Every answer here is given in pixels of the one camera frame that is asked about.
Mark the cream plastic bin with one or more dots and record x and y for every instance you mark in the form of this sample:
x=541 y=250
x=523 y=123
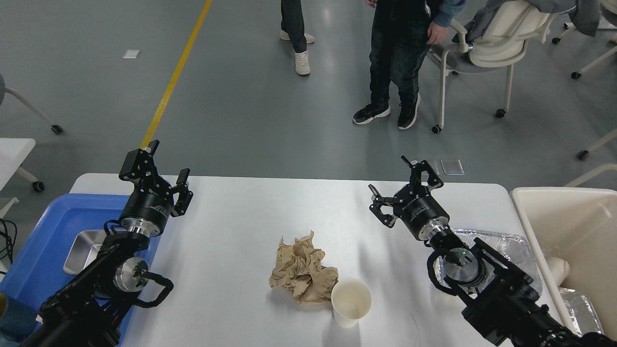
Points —
x=579 y=226

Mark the clear floor plate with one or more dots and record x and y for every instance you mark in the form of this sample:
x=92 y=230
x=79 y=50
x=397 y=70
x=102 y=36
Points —
x=447 y=166

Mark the blue plastic tray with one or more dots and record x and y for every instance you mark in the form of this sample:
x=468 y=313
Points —
x=37 y=273

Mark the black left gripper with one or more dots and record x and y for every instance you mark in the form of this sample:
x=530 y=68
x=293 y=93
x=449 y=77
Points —
x=145 y=212

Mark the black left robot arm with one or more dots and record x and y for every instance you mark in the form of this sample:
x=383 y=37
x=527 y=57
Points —
x=88 y=311

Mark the white grey office chair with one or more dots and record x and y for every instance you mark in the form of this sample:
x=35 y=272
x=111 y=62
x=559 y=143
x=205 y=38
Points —
x=498 y=35

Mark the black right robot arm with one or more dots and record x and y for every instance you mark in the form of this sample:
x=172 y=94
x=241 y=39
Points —
x=500 y=301

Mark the crumpled brown paper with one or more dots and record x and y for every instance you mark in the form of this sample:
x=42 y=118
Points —
x=299 y=270

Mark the white chair legs right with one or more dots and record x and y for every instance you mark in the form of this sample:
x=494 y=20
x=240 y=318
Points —
x=582 y=91

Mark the square stainless steel tray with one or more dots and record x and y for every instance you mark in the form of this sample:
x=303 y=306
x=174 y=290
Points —
x=83 y=251

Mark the white paper cup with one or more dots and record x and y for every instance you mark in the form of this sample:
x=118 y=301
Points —
x=351 y=300

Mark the aluminium foil tray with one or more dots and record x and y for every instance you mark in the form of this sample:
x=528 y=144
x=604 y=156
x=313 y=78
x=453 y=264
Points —
x=517 y=250

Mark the person with white sneakers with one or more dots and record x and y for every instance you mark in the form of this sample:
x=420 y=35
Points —
x=293 y=30

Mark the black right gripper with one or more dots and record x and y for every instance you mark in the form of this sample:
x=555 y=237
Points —
x=420 y=212

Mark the person with black sneakers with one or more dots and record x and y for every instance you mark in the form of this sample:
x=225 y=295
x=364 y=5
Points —
x=402 y=33

